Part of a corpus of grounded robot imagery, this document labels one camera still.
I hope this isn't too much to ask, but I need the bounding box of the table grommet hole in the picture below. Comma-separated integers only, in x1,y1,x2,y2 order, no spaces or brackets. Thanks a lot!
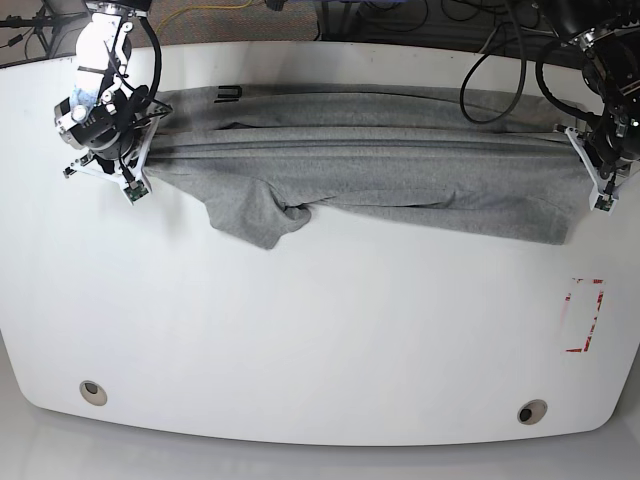
79,381,108,407
517,399,548,426

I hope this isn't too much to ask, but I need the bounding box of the left table grommet hole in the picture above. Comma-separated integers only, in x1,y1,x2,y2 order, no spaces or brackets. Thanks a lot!
79,381,108,407

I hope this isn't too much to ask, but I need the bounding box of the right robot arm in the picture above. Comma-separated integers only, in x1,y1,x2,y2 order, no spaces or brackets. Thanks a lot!
54,1,172,204

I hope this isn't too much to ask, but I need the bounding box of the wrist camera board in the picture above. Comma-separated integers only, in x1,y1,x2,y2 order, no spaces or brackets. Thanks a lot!
123,183,149,205
594,195,617,215

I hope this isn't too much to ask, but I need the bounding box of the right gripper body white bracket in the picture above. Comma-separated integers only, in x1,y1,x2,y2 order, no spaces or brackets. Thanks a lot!
62,102,173,196

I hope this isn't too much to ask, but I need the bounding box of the right table grommet hole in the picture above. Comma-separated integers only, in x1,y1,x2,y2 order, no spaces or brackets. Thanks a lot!
517,399,548,426

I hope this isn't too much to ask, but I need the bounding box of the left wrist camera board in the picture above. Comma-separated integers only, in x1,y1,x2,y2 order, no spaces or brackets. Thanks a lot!
594,195,617,215

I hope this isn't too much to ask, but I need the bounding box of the grey T-shirt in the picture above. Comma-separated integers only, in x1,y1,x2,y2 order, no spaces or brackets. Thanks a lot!
146,84,592,250

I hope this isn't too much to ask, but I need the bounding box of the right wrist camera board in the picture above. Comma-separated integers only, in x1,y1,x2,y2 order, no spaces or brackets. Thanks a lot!
123,183,149,205

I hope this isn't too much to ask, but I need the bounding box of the black tripod stand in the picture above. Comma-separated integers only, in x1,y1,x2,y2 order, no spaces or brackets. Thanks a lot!
0,0,89,56

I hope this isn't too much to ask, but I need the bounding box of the red tape marking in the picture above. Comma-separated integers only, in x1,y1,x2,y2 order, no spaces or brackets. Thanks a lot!
560,278,605,353

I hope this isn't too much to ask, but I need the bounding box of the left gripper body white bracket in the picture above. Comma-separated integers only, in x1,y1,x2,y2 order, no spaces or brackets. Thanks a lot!
554,124,639,211

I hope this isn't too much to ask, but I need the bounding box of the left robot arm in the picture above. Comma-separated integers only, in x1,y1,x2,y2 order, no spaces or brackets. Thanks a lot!
533,1,639,214

